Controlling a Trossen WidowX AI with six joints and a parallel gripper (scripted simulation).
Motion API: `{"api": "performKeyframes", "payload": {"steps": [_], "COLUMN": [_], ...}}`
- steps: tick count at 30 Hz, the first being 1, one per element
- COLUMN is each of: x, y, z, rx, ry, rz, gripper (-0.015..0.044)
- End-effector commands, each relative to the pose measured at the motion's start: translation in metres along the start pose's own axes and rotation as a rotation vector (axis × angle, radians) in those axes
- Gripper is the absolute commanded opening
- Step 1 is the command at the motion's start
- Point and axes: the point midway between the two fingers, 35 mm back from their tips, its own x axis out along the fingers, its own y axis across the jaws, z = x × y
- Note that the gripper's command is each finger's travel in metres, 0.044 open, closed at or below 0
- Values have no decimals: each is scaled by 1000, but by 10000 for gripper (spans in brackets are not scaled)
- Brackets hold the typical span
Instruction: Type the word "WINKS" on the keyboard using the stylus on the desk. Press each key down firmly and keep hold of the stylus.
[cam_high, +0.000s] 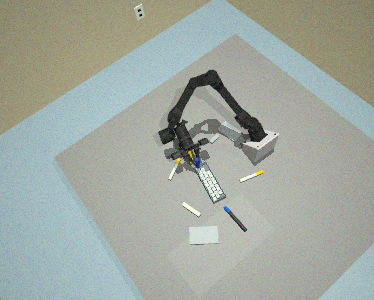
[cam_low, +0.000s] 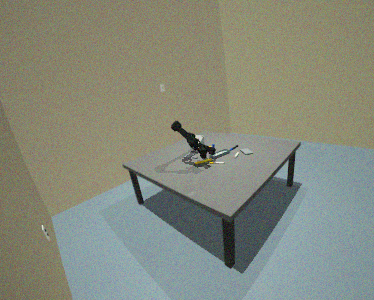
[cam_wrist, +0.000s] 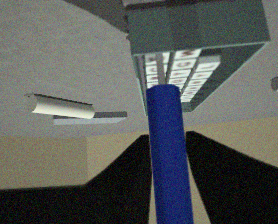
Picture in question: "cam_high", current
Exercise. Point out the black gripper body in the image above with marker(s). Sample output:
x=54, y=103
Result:
x=186, y=142

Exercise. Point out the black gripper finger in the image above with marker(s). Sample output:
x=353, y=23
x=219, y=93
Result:
x=189, y=157
x=197, y=154

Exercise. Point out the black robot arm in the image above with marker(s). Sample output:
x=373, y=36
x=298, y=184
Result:
x=211, y=77

